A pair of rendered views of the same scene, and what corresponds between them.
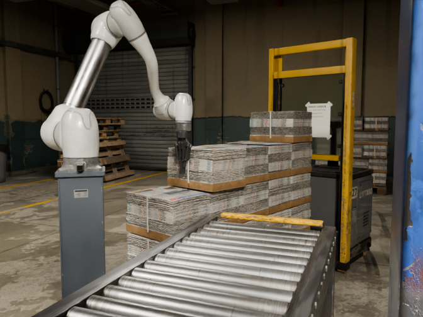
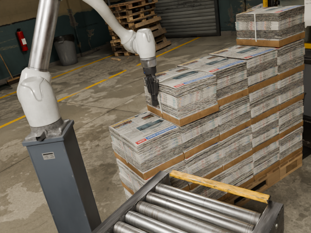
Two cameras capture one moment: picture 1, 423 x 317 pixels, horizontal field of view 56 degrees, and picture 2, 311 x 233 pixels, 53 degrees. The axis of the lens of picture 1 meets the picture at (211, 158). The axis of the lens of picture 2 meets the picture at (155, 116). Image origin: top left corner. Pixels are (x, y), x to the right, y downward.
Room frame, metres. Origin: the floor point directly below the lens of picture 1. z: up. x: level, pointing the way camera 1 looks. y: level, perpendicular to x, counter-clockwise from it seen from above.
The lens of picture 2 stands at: (0.60, -0.41, 1.58)
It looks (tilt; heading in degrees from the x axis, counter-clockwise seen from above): 23 degrees down; 20
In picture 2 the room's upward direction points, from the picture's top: 10 degrees counter-clockwise
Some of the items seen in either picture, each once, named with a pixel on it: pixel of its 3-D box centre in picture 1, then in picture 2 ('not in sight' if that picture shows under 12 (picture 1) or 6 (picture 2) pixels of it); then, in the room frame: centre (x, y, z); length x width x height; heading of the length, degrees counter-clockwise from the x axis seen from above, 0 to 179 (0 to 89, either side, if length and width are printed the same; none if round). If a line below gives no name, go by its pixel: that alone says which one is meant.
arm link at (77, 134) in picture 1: (79, 132); (38, 99); (1.80, 0.59, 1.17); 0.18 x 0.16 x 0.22; 45
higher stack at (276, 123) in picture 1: (279, 195); (270, 94); (3.04, -0.53, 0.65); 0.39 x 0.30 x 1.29; 49
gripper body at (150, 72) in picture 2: (182, 139); (150, 74); (2.26, 0.16, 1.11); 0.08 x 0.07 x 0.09; 49
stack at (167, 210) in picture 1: (218, 247); (204, 156); (2.49, -0.05, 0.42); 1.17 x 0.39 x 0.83; 139
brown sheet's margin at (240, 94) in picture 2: (232, 176); (212, 92); (2.60, -0.14, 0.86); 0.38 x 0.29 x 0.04; 46
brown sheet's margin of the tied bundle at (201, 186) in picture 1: (219, 183); (191, 111); (2.28, -0.05, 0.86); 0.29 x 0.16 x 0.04; 136
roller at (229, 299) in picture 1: (198, 298); not in sight; (0.96, 0.03, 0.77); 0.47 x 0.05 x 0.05; 69
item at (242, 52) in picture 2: (258, 143); (240, 51); (2.81, -0.33, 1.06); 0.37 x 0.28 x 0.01; 47
